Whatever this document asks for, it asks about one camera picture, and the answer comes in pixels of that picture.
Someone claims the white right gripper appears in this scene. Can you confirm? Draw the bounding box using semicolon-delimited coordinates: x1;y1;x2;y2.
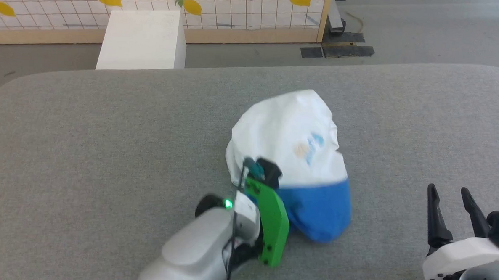
421;183;499;280

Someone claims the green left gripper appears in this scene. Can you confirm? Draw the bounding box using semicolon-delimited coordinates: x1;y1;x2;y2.
241;158;294;269

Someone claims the white and blue t-shirt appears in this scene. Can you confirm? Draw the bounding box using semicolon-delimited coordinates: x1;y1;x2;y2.
221;86;358;245

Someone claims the large black floor mat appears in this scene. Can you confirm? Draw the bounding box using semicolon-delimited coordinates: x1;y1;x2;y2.
321;31;376;60

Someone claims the metal stand leg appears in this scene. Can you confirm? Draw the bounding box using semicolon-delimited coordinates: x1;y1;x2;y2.
328;0;348;35

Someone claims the lemon print tile panel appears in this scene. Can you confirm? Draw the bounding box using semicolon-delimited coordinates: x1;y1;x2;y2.
0;0;333;60

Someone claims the white box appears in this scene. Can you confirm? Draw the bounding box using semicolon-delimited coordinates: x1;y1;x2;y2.
96;7;188;74

